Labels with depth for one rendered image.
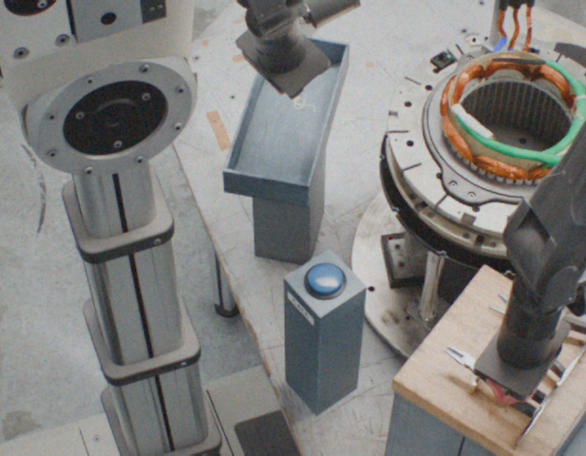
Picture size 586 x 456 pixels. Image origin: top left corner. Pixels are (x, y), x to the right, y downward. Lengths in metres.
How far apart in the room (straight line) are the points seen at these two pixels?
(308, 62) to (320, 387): 0.42
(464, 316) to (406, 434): 0.16
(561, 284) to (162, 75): 0.40
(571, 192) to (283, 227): 0.71
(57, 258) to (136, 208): 1.47
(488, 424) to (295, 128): 0.50
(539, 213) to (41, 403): 1.66
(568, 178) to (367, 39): 1.03
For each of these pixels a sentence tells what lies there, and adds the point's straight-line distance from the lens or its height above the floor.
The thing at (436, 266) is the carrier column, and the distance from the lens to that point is 1.58.
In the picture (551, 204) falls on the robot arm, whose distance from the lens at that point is 1.08.
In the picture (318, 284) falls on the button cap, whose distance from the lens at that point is 1.44.
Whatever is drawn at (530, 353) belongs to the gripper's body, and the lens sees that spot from 1.21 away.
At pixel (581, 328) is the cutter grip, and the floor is 1.09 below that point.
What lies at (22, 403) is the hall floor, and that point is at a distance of 2.60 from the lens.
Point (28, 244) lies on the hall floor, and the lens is 2.81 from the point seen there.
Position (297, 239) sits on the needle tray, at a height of 0.84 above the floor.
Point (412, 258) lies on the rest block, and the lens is 1.69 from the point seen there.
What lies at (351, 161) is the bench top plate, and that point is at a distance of 1.89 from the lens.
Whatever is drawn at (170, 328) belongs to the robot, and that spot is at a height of 0.98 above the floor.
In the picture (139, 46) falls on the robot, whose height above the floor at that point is 1.52.
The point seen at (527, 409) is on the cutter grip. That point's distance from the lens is 1.32.
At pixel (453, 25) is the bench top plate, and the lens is 2.10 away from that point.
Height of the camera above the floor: 2.25
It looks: 54 degrees down
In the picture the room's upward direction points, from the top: straight up
